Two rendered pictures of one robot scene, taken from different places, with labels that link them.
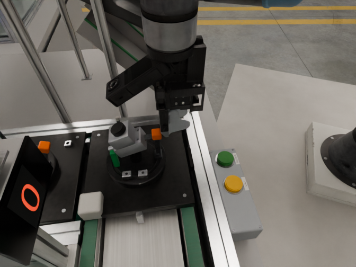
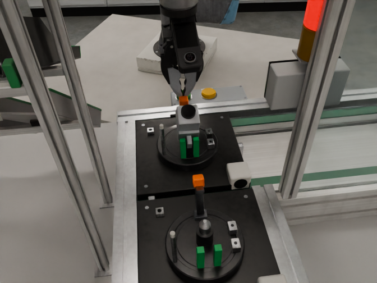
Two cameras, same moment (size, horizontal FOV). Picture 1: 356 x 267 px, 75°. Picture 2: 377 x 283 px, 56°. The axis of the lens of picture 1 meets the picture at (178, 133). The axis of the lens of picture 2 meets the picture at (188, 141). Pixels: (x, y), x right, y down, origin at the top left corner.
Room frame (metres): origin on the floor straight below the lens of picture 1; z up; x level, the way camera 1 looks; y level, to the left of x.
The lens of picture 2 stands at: (0.29, 0.68, 1.54)
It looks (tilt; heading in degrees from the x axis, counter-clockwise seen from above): 43 degrees down; 272
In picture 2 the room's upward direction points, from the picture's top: 2 degrees counter-clockwise
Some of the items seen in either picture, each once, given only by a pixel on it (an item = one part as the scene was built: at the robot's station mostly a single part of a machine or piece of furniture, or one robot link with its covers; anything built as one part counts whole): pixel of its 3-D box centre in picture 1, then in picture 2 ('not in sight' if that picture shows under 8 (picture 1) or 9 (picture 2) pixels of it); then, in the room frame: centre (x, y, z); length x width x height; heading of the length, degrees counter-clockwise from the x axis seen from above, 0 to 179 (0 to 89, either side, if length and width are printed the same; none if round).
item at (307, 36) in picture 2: not in sight; (316, 40); (0.11, 0.19, 1.28); 0.05 x 0.05 x 0.05
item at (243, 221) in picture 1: (230, 190); (208, 103); (0.26, -0.13, 0.93); 0.21 x 0.07 x 0.06; 8
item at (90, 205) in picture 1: (91, 205); (238, 176); (0.20, 0.18, 0.97); 0.05 x 0.05 x 0.04; 8
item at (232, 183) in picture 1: (233, 184); (208, 94); (0.26, -0.13, 0.96); 0.04 x 0.04 x 0.02
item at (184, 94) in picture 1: (175, 75); (179, 31); (0.33, 0.00, 1.21); 0.09 x 0.08 x 0.12; 98
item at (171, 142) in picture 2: (136, 160); (187, 145); (0.31, 0.10, 0.98); 0.14 x 0.14 x 0.02
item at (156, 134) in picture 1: (153, 143); (184, 113); (0.32, 0.05, 1.04); 0.04 x 0.02 x 0.08; 98
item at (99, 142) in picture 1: (138, 164); (187, 151); (0.31, 0.10, 0.96); 0.24 x 0.24 x 0.02; 8
